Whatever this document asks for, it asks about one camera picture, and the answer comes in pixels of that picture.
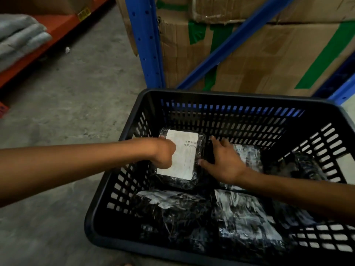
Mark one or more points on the person's left forearm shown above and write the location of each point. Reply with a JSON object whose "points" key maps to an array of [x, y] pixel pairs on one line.
{"points": [[69, 168]]}

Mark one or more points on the plain cardboard box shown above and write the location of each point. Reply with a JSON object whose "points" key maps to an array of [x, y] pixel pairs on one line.
{"points": [[126, 24]]}

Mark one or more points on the orange shelf board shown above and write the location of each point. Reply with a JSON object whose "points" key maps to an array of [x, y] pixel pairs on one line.
{"points": [[52, 33]]}

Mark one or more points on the person's left fingers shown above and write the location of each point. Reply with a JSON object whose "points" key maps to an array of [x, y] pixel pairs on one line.
{"points": [[169, 155]]}

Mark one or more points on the folded grey cloths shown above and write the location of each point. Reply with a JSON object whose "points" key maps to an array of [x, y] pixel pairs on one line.
{"points": [[19, 38]]}

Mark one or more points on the black packet white label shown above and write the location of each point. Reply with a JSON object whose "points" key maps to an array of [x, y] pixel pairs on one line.
{"points": [[184, 155]]}

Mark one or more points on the yellow shelf label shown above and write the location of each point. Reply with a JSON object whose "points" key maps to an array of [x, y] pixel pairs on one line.
{"points": [[84, 14]]}

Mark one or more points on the cardboard box on orange shelf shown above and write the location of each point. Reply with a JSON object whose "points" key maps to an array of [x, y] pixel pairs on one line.
{"points": [[50, 4]]}

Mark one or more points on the person's right hand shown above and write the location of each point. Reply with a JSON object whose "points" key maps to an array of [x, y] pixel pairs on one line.
{"points": [[227, 166]]}

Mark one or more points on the black plastic crate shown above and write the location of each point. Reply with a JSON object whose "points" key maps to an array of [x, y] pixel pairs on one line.
{"points": [[194, 113]]}

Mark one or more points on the blue shelf beam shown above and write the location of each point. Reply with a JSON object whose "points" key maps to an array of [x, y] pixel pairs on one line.
{"points": [[339, 85]]}

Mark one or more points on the large cardboard box green tape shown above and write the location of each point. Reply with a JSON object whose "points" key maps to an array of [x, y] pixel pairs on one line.
{"points": [[271, 60]]}

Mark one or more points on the brown taped cardboard box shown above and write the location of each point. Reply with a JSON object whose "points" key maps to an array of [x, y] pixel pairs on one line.
{"points": [[305, 8]]}

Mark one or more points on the person's left hand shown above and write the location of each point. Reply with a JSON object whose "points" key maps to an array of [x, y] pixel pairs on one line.
{"points": [[162, 152]]}

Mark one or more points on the blue shelf upright post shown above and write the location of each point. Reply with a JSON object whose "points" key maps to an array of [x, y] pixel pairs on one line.
{"points": [[145, 38]]}

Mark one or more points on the blue diagonal shelf brace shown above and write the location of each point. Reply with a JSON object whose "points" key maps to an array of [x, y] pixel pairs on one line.
{"points": [[233, 41]]}

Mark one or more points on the person's right thumb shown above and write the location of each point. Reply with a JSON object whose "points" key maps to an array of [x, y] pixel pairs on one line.
{"points": [[206, 164]]}

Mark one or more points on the person's right forearm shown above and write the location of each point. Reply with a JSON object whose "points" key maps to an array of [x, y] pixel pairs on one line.
{"points": [[299, 192]]}

